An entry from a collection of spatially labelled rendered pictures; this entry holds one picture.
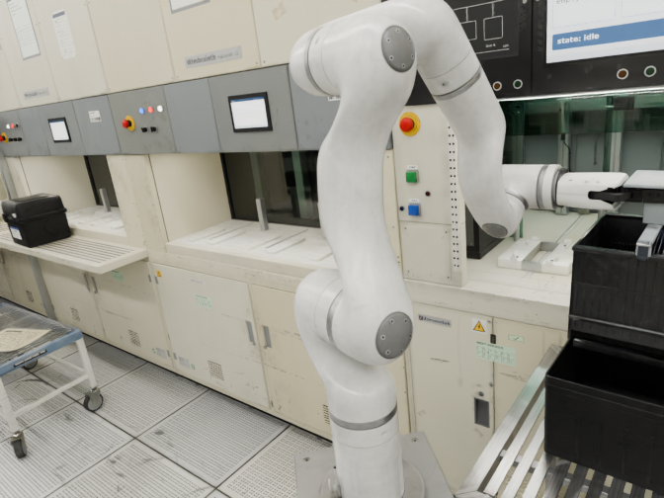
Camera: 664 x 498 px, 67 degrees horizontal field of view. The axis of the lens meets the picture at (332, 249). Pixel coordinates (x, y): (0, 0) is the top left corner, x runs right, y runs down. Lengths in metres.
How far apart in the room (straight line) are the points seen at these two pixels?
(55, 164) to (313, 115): 2.57
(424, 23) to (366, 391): 0.57
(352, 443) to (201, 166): 1.99
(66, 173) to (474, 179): 3.35
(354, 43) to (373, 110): 0.08
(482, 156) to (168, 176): 1.86
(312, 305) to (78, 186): 3.30
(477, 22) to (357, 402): 0.95
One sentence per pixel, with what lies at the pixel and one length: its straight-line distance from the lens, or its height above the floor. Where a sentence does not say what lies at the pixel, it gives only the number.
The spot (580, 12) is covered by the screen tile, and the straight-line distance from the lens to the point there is 1.30.
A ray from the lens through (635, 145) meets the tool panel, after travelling 2.21.
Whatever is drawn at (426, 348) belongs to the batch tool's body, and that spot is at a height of 0.64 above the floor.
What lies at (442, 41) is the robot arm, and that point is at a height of 1.52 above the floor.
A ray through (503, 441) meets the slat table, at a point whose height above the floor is 0.76.
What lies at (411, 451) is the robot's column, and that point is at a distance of 1.10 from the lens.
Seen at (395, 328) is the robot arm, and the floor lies 1.14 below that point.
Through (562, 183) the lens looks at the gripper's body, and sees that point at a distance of 0.97.
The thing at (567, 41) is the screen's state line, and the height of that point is 1.51.
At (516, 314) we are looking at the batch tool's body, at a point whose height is 0.82.
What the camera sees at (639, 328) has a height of 1.05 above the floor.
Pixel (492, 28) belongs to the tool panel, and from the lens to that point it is 1.35.
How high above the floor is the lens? 1.48
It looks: 18 degrees down
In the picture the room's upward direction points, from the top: 7 degrees counter-clockwise
